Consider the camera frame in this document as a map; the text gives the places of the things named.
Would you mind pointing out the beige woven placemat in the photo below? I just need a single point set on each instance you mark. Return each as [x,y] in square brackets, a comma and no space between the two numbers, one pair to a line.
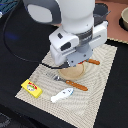
[81,107]

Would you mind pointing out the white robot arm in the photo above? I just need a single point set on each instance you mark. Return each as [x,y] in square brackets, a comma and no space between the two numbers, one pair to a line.
[80,31]

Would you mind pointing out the pink wooden tray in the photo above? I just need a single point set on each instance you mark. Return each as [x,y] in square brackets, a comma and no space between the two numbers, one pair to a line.
[115,31]

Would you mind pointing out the yellow toy butter box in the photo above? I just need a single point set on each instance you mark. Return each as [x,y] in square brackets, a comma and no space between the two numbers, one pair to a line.
[31,88]

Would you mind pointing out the round wooden plate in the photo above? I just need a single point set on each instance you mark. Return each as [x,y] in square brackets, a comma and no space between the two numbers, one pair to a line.
[72,73]

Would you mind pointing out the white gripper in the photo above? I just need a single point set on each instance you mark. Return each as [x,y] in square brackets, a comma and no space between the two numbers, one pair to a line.
[67,49]

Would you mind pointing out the beige bowl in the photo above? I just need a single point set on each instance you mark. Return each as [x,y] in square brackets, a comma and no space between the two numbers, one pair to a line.
[124,18]

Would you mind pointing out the large grey pot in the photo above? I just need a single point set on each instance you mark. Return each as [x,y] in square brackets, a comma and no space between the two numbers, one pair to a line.
[100,13]

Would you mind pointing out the knife with wooden handle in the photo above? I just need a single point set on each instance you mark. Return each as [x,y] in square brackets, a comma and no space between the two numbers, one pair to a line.
[93,61]

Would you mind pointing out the fork with wooden handle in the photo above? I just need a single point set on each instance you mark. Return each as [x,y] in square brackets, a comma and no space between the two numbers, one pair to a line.
[69,82]

